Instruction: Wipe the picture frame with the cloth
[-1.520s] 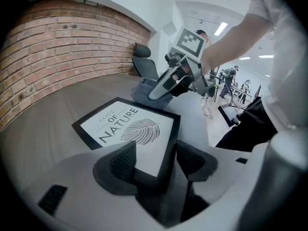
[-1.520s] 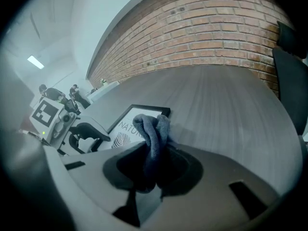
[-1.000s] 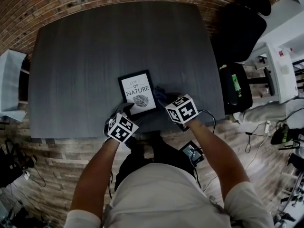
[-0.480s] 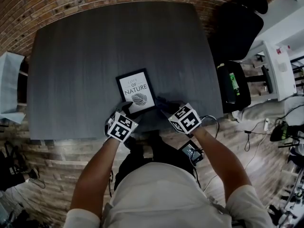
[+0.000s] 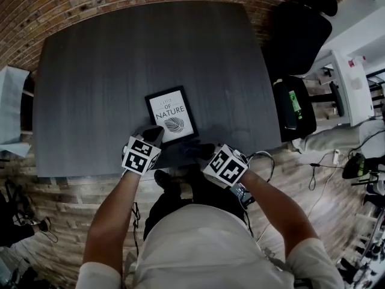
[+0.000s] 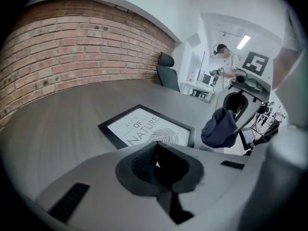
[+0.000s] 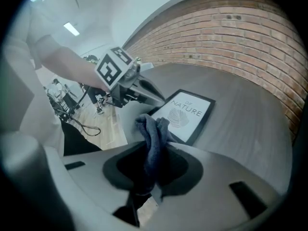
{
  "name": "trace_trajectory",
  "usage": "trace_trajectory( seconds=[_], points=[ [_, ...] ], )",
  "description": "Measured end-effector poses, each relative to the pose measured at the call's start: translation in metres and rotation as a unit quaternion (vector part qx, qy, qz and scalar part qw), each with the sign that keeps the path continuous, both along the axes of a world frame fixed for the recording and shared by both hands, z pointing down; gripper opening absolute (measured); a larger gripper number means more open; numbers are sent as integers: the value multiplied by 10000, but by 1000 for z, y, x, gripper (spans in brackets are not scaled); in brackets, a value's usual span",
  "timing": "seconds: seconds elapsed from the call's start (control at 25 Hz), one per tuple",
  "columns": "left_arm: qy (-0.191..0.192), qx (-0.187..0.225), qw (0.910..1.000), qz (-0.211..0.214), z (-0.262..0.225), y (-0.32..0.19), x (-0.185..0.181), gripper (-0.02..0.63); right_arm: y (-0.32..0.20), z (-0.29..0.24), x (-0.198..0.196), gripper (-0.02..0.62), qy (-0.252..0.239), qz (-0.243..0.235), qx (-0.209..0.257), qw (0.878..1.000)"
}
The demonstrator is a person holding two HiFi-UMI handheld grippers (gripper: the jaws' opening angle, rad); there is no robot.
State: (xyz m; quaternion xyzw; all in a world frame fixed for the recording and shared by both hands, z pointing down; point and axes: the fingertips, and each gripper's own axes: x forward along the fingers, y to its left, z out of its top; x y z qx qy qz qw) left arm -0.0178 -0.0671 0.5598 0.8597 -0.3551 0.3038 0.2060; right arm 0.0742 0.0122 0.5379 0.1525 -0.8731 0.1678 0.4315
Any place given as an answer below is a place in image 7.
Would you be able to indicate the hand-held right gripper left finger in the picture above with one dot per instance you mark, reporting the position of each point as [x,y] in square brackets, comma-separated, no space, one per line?
[86,177]

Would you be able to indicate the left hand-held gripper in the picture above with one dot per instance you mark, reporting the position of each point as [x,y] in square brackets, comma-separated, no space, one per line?
[108,68]

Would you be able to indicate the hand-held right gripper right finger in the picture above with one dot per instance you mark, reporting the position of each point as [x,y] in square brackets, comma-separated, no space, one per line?
[216,177]

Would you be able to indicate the black picture frame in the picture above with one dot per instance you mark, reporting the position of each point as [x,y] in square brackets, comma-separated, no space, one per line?
[190,114]

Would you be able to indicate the grey cloth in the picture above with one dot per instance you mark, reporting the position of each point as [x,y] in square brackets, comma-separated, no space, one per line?
[154,148]

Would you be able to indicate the person's left forearm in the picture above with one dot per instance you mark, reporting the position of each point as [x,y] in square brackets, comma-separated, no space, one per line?
[72,64]

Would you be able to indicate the person's black trousers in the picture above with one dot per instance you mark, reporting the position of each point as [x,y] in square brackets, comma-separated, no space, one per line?
[77,141]

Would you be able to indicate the person's white shirt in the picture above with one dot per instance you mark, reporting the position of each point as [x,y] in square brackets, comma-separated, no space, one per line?
[29,56]

